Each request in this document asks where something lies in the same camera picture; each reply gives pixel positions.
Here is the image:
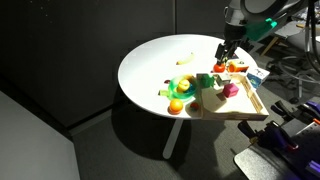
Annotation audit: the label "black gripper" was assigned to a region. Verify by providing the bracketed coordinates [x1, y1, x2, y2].
[215, 31, 250, 66]

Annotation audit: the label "mulberry pink block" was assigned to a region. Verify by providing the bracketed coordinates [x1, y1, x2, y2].
[222, 82, 240, 99]

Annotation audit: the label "orange number block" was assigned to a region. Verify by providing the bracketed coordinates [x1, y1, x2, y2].
[227, 59, 250, 74]

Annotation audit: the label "grey block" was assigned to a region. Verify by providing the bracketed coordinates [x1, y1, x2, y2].
[215, 73, 232, 87]

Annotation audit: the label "green block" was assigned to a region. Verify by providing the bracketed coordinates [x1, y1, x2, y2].
[196, 73, 216, 89]

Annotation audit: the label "black white patterned block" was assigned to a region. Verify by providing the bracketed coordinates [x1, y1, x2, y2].
[246, 67, 271, 89]

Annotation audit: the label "wooden tray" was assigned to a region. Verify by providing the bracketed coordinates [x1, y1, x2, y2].
[194, 72, 270, 122]

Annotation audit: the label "red toy tomato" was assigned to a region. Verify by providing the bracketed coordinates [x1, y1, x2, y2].
[213, 63, 226, 74]

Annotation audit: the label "yellow toy banana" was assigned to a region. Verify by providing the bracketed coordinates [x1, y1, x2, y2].
[176, 52, 196, 66]

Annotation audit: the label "yellow toy fruit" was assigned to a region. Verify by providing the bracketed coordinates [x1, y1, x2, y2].
[176, 78, 191, 94]

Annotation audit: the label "small orange teal ball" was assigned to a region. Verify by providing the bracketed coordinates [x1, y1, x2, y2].
[189, 101, 200, 112]

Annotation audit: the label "green plastic bowl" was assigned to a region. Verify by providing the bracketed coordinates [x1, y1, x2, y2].
[167, 74, 199, 102]

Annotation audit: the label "grey office chair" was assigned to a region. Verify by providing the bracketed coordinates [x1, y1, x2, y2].
[266, 19, 320, 104]

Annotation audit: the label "orange toy fruit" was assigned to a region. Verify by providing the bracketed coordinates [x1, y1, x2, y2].
[168, 98, 184, 116]

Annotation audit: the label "purple black clamp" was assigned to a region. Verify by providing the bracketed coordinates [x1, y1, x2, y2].
[299, 99, 320, 125]
[238, 119, 299, 153]

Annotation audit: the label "black platform plate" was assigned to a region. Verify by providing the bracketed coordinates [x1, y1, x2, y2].
[233, 138, 311, 180]

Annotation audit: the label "perforated metal breadboard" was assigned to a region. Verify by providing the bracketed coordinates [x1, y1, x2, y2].
[293, 121, 320, 161]

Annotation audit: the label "black clamp handles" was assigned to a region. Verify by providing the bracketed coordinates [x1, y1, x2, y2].
[270, 99, 301, 123]

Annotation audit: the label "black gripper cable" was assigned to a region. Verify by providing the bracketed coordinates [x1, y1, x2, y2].
[304, 0, 320, 76]

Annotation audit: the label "white table pedestal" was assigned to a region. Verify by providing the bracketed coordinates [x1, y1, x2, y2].
[162, 118, 184, 160]

